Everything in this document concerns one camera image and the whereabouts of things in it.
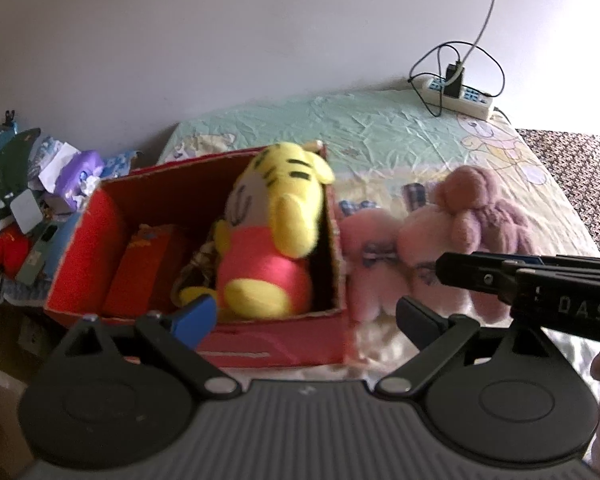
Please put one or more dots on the red cardboard box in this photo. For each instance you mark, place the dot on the red cardboard box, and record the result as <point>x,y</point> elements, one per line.
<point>290,340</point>

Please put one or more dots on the grey green small box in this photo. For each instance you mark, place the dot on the grey green small box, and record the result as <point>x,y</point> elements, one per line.
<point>35,260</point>

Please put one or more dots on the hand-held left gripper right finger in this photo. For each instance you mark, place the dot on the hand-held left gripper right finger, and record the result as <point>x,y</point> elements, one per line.
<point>415,320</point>

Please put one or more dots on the red plush toy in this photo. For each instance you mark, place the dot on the red plush toy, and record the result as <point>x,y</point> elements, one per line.
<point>10,252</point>

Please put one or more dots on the white square card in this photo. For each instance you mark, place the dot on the white square card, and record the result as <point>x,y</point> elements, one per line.
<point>26,212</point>

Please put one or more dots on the patterned fabric item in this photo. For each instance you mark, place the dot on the patterned fabric item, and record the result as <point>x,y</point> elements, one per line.
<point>197,265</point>

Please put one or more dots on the yellow tiger plush toy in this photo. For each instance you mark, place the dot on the yellow tiger plush toy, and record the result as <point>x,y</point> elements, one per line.
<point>260,260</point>

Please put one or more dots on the purple tissue pack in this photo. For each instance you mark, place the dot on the purple tissue pack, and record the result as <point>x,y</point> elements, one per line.
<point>82,170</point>

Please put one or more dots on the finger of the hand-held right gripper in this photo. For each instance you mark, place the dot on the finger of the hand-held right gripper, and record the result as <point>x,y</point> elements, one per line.
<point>570,262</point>
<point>472,272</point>

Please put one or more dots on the brown patterned blanket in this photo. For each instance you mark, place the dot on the brown patterned blanket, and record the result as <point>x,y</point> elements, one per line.
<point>580,170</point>

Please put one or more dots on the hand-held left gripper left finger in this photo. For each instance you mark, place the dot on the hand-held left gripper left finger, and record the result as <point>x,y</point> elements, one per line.
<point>197,320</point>

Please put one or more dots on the mauve plush doll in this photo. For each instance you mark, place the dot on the mauve plush doll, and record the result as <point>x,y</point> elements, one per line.
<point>480,210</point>

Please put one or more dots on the black plug charger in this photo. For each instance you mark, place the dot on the black plug charger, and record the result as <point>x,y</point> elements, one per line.
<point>453,80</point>

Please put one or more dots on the blue patterned paper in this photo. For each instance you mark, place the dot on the blue patterned paper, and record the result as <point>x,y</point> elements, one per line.
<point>122,162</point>

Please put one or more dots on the dark green bag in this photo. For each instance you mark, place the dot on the dark green bag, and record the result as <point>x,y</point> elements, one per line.
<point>10,170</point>

